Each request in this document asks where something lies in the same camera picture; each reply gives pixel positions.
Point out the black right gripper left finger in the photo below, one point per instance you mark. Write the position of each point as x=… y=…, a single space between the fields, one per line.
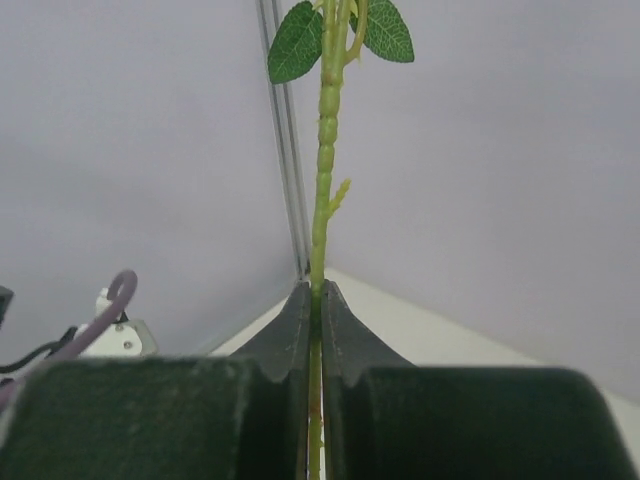
x=240 y=416

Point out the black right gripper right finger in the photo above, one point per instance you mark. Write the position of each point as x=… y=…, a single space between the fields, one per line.
x=386 y=418

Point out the leafy rose stem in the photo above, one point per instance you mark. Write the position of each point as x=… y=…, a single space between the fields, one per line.
x=332 y=34

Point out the left aluminium frame post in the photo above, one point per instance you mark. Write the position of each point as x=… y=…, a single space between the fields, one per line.
x=284 y=124

